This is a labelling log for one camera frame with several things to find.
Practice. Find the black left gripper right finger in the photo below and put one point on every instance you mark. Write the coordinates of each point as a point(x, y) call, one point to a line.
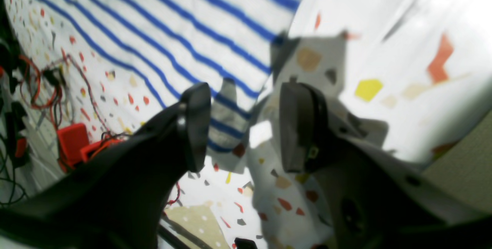
point(375, 201)

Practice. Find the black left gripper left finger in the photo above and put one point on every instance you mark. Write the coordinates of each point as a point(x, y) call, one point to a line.
point(115, 201)

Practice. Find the blue white striped t-shirt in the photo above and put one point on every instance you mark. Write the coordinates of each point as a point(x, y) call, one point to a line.
point(173, 44)

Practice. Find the red plastic block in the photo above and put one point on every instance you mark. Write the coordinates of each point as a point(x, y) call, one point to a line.
point(75, 149)

